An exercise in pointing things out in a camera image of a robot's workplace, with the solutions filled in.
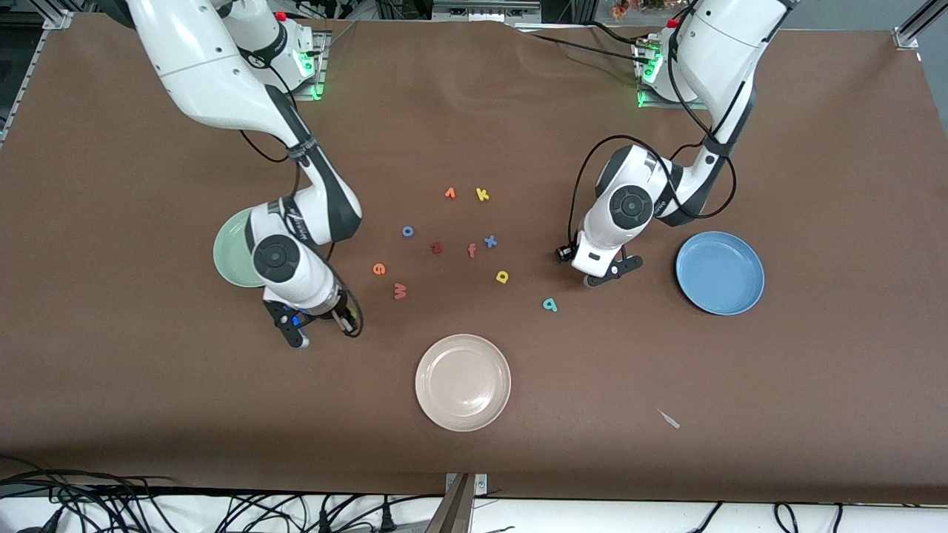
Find green plate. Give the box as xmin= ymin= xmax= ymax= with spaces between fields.
xmin=213 ymin=207 xmax=260 ymax=289

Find blue plate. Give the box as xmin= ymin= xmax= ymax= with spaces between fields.
xmin=675 ymin=231 xmax=766 ymax=317

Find beige plate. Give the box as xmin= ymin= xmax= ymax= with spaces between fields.
xmin=415 ymin=334 xmax=513 ymax=433

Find brown paper table cover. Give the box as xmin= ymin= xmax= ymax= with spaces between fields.
xmin=0 ymin=11 xmax=948 ymax=506

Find orange dried flowers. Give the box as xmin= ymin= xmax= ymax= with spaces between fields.
xmin=611 ymin=0 xmax=671 ymax=19

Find grey metal box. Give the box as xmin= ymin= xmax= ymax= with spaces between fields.
xmin=432 ymin=0 xmax=543 ymax=23

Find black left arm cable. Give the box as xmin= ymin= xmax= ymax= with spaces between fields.
xmin=567 ymin=15 xmax=739 ymax=252

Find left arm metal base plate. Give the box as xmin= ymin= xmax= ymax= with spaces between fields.
xmin=635 ymin=37 xmax=678 ymax=110

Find metal table edge bracket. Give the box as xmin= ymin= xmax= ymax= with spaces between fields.
xmin=444 ymin=472 xmax=490 ymax=498

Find grey metal post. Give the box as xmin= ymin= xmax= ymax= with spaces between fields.
xmin=426 ymin=474 xmax=476 ymax=533

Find aluminium frame rail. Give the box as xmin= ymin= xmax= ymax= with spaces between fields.
xmin=0 ymin=28 xmax=47 ymax=145

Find aluminium frame profile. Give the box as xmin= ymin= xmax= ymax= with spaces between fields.
xmin=892 ymin=0 xmax=948 ymax=51

